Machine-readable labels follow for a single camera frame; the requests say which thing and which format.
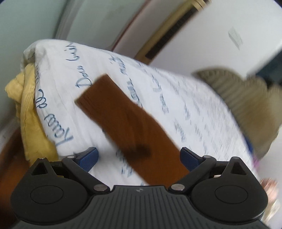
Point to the dark window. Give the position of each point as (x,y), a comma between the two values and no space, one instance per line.
(271,73)

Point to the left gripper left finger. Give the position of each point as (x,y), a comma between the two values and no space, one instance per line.
(87,159)

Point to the wardrobe with red trim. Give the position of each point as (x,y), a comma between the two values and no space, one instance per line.
(99,24)

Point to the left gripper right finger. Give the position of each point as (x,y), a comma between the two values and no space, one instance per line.
(189,159)

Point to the brown knit garment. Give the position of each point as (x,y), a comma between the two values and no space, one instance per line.
(144,144)

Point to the white script-print bed sheet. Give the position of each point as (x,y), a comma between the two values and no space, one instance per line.
(189,111)

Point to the white wall switch panel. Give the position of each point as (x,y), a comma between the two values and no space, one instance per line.
(235,38)

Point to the olive scalloped headboard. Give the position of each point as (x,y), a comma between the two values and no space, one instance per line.
(255,106)

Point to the yellow quilted blanket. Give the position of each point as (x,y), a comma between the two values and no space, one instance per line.
(35,142)

